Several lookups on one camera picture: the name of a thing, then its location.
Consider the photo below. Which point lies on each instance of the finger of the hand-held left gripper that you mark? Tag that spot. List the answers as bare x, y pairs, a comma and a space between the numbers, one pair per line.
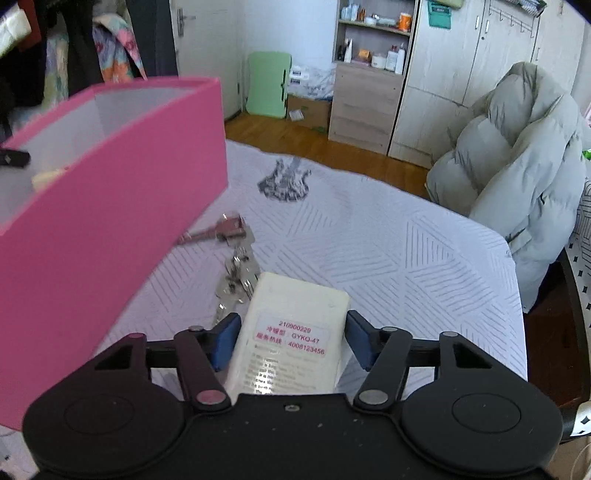
14, 158

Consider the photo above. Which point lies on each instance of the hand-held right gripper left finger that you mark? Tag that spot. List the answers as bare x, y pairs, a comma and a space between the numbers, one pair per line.
225, 341

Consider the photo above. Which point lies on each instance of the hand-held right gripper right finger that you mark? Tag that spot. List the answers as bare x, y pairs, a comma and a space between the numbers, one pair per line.
361, 341

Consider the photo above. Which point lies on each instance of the bunch of keys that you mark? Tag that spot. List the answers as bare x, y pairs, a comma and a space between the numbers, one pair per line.
238, 272

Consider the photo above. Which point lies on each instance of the white remote control red label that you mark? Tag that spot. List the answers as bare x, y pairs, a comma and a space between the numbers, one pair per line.
295, 300

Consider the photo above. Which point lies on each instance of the pink cardboard box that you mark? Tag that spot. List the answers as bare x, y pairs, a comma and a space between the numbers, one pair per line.
92, 258

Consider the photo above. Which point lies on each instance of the black coat white piping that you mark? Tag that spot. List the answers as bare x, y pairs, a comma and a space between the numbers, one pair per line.
18, 87

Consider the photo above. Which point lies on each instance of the white patterned bedsheet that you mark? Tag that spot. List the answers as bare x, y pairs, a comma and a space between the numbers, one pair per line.
392, 258

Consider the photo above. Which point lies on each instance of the white fleece-lined coat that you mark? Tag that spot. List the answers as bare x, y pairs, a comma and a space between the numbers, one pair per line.
11, 32

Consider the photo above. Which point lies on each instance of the floral quilt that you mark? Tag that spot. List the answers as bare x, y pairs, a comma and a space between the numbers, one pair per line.
115, 55

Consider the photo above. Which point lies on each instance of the black hanging garment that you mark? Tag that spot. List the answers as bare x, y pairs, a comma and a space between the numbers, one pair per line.
152, 37

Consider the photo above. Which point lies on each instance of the white door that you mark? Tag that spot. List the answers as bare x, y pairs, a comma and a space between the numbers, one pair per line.
207, 60

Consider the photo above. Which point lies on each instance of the grey puffer jacket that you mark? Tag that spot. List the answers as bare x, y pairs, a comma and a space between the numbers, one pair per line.
521, 184

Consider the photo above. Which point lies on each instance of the wooden shelf unit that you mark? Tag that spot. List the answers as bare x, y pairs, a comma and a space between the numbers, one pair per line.
364, 106

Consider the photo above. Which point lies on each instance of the green folding stool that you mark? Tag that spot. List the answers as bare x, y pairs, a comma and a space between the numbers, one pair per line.
268, 83

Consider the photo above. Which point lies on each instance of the pack of tissues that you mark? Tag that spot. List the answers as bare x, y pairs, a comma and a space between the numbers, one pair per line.
314, 81

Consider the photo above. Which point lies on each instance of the white jar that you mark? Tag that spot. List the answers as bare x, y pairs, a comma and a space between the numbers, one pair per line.
379, 62

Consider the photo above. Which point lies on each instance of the white bottle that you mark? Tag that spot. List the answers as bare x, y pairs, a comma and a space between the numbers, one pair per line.
399, 60

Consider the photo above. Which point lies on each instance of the wooden wardrobe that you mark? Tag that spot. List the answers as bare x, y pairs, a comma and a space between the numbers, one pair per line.
443, 69

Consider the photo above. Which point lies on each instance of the orange bottle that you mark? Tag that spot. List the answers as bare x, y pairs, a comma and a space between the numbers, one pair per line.
405, 22

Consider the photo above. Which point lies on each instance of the teal hanging pouch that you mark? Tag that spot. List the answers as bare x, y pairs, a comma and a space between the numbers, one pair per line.
439, 14

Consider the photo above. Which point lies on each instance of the green hanging bag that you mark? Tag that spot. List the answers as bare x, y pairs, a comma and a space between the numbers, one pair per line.
450, 3

